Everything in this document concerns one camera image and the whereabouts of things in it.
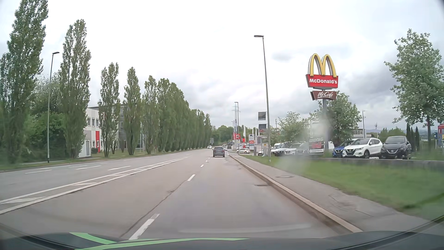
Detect distant wood of trees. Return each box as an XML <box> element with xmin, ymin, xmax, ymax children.
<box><xmin>211</xmin><ymin>124</ymin><xmax>234</xmax><ymax>146</ymax></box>

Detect dark banner signs on pole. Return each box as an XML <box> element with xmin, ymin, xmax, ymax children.
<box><xmin>257</xmin><ymin>111</ymin><xmax>268</xmax><ymax>134</ymax></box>

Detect leafy green tree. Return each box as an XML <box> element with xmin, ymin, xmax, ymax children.
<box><xmin>384</xmin><ymin>29</ymin><xmax>444</xmax><ymax>150</ymax></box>
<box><xmin>310</xmin><ymin>91</ymin><xmax>362</xmax><ymax>147</ymax></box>
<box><xmin>277</xmin><ymin>111</ymin><xmax>310</xmax><ymax>144</ymax></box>

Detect grey asphalt road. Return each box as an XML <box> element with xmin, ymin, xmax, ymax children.
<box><xmin>0</xmin><ymin>149</ymin><xmax>342</xmax><ymax>241</ymax></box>

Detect tall restaurant sign on pole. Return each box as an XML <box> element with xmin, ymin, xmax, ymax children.
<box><xmin>305</xmin><ymin>53</ymin><xmax>339</xmax><ymax>153</ymax></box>

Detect grey paved pavement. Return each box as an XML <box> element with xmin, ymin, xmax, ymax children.
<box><xmin>227</xmin><ymin>152</ymin><xmax>444</xmax><ymax>237</ymax></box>

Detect car's own bonnet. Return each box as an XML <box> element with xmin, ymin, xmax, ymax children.
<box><xmin>0</xmin><ymin>222</ymin><xmax>444</xmax><ymax>250</ymax></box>

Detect white and red building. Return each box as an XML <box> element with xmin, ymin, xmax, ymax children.
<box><xmin>78</xmin><ymin>105</ymin><xmax>146</xmax><ymax>158</ymax></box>

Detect road markings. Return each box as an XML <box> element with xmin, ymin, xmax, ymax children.
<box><xmin>0</xmin><ymin>153</ymin><xmax>231</xmax><ymax>241</ymax></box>

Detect row of parked cars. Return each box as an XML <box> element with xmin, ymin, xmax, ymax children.
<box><xmin>257</xmin><ymin>135</ymin><xmax>413</xmax><ymax>159</ymax></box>

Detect row of tall poplar trees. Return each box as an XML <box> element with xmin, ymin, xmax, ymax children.
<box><xmin>0</xmin><ymin>0</ymin><xmax>213</xmax><ymax>164</ymax></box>

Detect grass verge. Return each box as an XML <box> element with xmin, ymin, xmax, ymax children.
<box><xmin>0</xmin><ymin>149</ymin><xmax>195</xmax><ymax>171</ymax></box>
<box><xmin>241</xmin><ymin>153</ymin><xmax>444</xmax><ymax>221</ymax></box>

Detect row of dark conifer bushes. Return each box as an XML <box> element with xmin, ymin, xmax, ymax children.
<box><xmin>405</xmin><ymin>122</ymin><xmax>421</xmax><ymax>152</ymax></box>

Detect tall grey lamp post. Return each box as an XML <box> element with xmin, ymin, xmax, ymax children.
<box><xmin>253</xmin><ymin>35</ymin><xmax>272</xmax><ymax>161</ymax></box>
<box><xmin>46</xmin><ymin>51</ymin><xmax>60</xmax><ymax>164</ymax></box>

